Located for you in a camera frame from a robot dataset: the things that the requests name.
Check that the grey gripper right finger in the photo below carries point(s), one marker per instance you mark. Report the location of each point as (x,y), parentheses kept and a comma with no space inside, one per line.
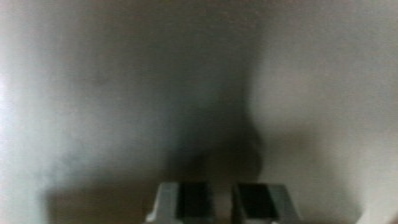
(261,204)

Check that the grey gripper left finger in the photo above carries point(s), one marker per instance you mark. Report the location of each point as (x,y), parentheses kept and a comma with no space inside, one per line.
(183,204)

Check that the white door panel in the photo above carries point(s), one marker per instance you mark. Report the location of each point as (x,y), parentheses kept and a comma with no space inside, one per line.
(224,90)

